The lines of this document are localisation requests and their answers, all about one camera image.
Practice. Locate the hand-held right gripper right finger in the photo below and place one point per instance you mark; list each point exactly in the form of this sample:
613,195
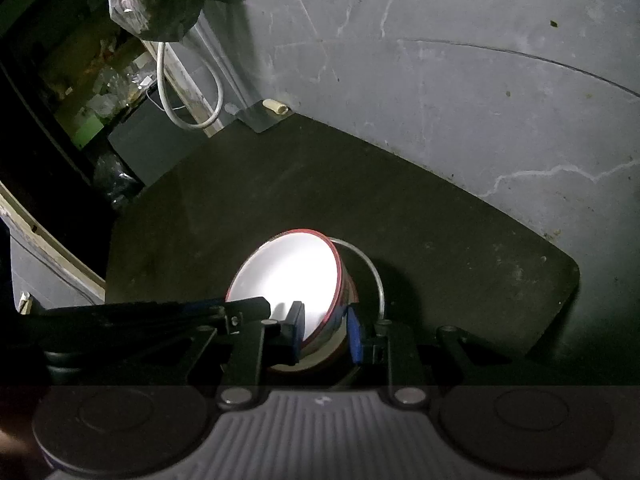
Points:
355,335

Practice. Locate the white ceramic bowl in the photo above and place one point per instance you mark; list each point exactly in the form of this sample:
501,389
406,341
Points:
290,275
320,361

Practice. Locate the dark plastic bag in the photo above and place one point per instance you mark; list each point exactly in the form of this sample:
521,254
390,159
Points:
112,180

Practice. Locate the white wooden frame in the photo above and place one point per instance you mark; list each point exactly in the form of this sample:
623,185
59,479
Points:
50,242

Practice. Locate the steel bowl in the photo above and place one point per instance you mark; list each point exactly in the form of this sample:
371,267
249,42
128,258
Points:
366,280

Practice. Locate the cluttered shelf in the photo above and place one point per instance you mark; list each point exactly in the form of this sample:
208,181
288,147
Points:
90,85

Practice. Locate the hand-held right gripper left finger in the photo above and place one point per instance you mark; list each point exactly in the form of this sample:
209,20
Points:
295,332

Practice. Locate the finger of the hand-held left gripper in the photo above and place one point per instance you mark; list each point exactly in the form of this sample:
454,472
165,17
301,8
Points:
245,312
205,304

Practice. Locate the black cabinet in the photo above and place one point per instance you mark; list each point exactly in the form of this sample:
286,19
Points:
145,145

